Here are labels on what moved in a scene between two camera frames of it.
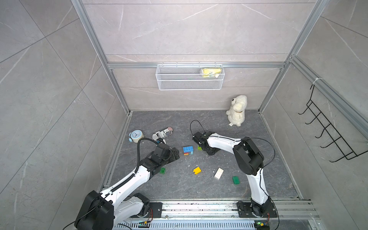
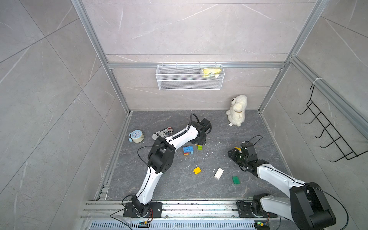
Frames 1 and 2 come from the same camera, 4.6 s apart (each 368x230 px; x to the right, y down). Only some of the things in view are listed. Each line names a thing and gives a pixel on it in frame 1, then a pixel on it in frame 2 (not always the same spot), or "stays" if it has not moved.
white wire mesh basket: [189, 77] stays
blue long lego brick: [187, 149] stays
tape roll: [135, 135] stays
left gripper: [176, 154] to [203, 142]
